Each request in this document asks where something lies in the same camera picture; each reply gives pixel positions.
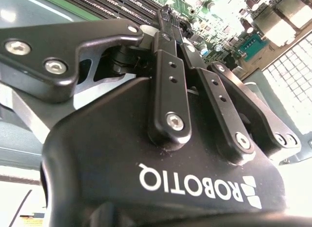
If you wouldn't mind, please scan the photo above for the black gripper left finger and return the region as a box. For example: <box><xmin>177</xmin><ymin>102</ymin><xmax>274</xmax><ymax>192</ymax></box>
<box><xmin>0</xmin><ymin>13</ymin><xmax>193</xmax><ymax>146</ymax></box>

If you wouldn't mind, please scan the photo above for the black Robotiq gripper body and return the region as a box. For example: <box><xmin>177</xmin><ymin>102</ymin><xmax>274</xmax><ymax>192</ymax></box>
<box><xmin>40</xmin><ymin>77</ymin><xmax>312</xmax><ymax>227</ymax></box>

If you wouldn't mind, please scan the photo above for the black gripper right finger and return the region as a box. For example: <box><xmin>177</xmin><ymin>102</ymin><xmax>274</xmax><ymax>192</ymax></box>
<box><xmin>172</xmin><ymin>23</ymin><xmax>302</xmax><ymax>165</ymax></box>

